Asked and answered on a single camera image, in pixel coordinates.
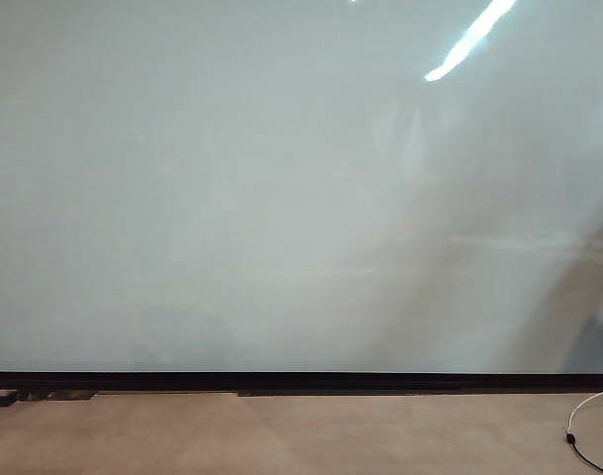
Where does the large glass whiteboard black frame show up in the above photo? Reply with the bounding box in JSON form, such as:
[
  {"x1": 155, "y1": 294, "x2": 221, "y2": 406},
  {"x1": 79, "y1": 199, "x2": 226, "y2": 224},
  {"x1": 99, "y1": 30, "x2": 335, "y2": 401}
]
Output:
[{"x1": 0, "y1": 0, "x2": 603, "y2": 393}]

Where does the white cable with black connector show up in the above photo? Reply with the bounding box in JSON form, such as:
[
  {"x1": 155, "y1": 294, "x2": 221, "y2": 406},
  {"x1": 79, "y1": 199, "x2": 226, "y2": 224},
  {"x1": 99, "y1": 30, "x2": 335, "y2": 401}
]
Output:
[{"x1": 562, "y1": 388, "x2": 603, "y2": 475}]

